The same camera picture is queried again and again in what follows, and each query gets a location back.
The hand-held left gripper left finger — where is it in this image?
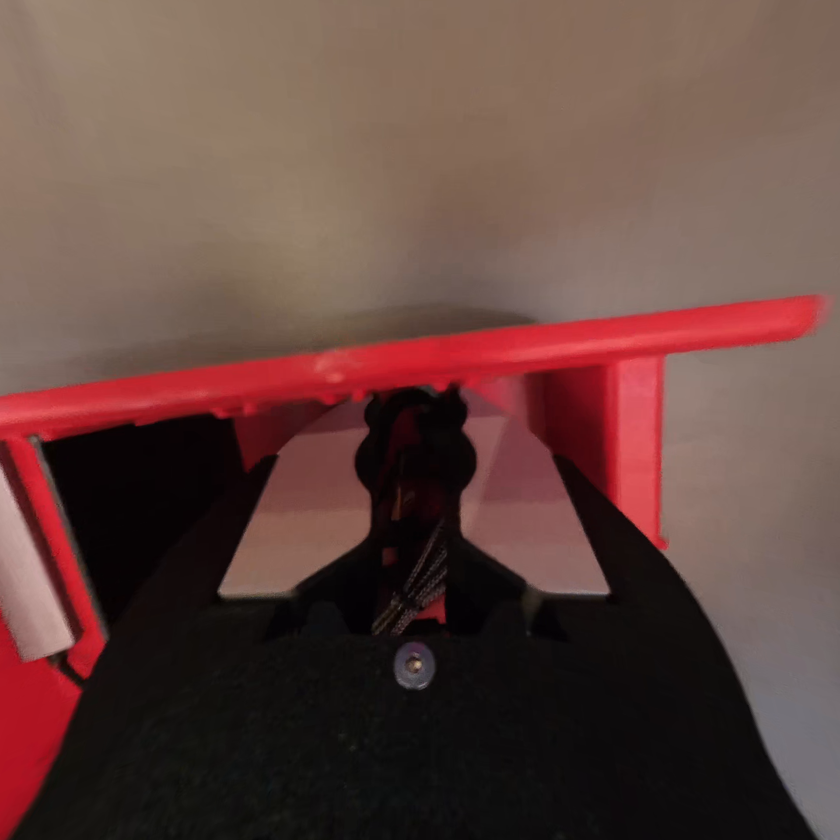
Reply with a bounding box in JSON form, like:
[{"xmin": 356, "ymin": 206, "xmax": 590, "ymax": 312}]
[{"xmin": 217, "ymin": 394, "xmax": 384, "ymax": 618}]

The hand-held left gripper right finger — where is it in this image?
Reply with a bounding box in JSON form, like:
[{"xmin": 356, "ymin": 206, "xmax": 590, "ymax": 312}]
[{"xmin": 447, "ymin": 394, "xmax": 613, "ymax": 618}]

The braided grey cable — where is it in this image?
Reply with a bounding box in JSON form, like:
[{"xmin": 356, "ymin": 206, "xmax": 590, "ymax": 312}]
[{"xmin": 371, "ymin": 523, "xmax": 455, "ymax": 639}]

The red plastic bin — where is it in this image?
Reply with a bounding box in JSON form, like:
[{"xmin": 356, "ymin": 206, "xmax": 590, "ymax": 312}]
[{"xmin": 0, "ymin": 294, "xmax": 828, "ymax": 840}]

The grey desk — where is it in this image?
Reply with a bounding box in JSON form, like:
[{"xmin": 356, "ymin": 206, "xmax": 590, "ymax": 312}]
[{"xmin": 0, "ymin": 0, "xmax": 840, "ymax": 840}]

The black divider in red bin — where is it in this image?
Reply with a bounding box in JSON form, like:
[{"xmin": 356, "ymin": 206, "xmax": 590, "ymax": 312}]
[{"xmin": 40, "ymin": 413, "xmax": 253, "ymax": 627}]

